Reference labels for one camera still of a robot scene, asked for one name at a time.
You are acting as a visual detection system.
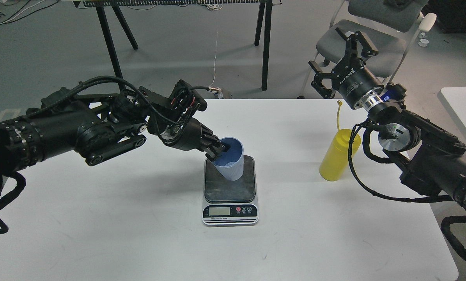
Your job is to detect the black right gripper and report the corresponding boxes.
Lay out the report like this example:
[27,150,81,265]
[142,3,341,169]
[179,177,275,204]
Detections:
[309,27,384,110]

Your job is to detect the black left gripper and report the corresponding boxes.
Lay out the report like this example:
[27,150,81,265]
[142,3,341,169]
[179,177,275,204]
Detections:
[160,118,232,161]

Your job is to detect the blue ribbed plastic cup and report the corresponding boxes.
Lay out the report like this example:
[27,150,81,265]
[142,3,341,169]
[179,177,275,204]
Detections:
[212,137,244,180]

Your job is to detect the yellow squeeze seasoning bottle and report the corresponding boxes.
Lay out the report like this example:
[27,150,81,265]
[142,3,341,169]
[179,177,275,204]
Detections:
[319,100,361,181]

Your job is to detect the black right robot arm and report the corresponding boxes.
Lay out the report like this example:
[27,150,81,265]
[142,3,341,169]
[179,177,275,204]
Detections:
[309,27,466,261]

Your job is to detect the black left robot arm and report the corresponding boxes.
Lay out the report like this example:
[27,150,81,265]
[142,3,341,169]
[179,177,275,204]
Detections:
[0,75,232,234]

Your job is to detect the digital kitchen scale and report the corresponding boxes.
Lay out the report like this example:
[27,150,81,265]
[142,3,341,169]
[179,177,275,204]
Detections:
[202,155,259,227]

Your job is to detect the white power adapter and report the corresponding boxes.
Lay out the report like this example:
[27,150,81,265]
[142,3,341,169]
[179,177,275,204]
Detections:
[209,87,232,99]

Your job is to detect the grey office chair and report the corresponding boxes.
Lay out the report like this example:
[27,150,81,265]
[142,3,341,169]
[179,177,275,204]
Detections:
[315,0,437,84]

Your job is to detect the small white floor caps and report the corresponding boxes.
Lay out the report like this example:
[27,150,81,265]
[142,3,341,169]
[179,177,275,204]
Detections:
[418,32,430,48]

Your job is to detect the black trestle desk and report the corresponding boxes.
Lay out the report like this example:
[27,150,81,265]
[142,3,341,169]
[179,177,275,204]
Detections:
[72,0,282,94]

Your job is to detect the white hanging cable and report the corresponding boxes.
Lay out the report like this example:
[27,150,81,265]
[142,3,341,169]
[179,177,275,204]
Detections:
[208,4,219,91]

